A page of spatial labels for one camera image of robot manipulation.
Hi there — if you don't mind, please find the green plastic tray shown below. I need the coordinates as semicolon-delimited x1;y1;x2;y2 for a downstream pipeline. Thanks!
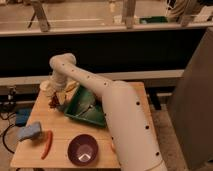
64;86;106;127

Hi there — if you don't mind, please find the purple bowl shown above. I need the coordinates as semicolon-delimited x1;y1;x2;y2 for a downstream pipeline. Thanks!
67;134;99;166

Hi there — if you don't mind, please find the grey small plate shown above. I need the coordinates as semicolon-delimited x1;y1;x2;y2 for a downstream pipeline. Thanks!
56;103;68;112

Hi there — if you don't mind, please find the blue sponge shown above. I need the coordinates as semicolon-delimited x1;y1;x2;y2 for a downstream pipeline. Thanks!
18;122;42;141

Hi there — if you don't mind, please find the dark red grape bunch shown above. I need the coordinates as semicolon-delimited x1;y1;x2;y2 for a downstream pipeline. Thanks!
49;95;59;108

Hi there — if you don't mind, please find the silver fork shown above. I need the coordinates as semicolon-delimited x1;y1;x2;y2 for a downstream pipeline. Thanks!
76;105;94;116

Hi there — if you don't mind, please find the blue box on floor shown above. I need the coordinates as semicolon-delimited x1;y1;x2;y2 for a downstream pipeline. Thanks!
15;108;32;126

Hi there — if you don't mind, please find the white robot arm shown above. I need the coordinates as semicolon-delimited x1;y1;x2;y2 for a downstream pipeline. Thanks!
49;53;168;171

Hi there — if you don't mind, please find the wooden table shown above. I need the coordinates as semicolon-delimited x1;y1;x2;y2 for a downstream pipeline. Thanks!
10;81;154;170

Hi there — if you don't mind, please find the yellow banana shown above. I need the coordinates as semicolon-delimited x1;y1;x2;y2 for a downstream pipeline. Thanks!
65;82;77;92

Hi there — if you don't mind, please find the black cable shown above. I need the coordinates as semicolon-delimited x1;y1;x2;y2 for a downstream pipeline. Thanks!
1;123;18;154

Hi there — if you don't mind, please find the white paper cup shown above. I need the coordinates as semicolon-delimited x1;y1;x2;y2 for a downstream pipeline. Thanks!
40;80;52;96

